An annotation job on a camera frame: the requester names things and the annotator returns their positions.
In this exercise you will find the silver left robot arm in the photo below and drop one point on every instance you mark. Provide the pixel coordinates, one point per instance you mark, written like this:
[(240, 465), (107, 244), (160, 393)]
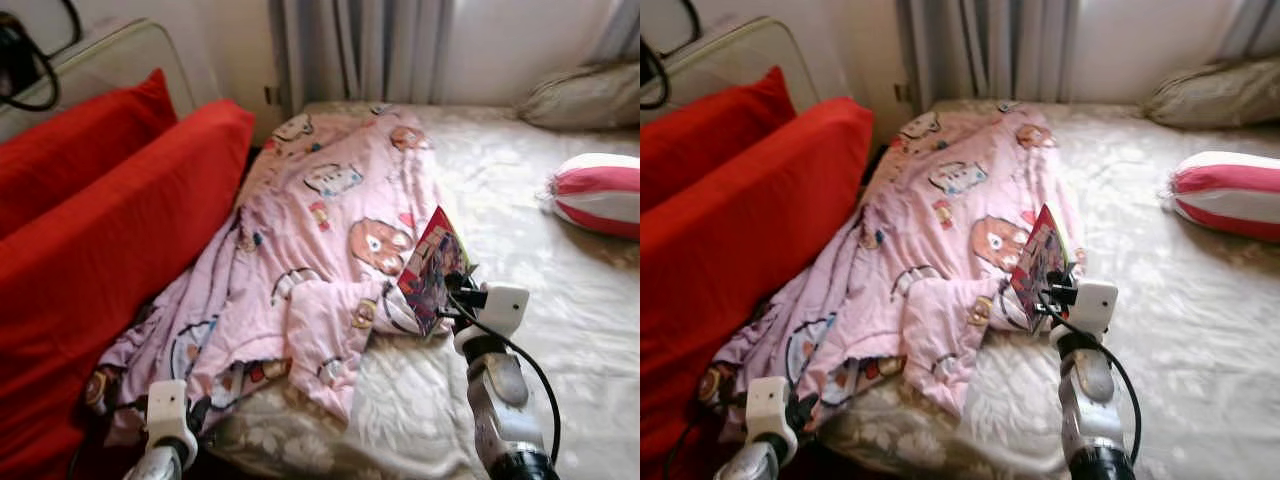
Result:
[(158, 465), (750, 465)]

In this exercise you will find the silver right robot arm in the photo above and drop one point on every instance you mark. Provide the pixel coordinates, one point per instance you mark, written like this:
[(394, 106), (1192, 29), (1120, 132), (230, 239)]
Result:
[(1090, 400), (500, 400)]

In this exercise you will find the colourful manga comic book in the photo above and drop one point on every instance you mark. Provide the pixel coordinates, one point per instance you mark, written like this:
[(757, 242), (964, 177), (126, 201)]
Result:
[(1038, 265), (425, 270)]

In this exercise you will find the beige floral pillow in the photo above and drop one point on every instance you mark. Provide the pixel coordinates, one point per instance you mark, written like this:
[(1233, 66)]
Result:
[(585, 100), (1220, 95)]

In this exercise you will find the red fabric cushion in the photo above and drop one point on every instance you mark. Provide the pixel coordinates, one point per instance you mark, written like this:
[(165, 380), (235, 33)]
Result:
[(710, 140), (80, 150), (750, 260), (110, 270)]

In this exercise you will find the grey pleated curtain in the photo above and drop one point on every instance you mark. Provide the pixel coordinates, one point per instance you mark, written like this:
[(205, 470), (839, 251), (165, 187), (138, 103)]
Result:
[(350, 50), (1255, 25), (620, 30), (980, 50)]

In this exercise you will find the pink cartoon print quilt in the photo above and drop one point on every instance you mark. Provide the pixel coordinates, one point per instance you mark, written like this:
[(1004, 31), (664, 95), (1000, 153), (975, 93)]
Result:
[(920, 250), (300, 250)]

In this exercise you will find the red white striped pillow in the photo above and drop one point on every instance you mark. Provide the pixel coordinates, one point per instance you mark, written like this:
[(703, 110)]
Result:
[(600, 195), (1230, 195)]

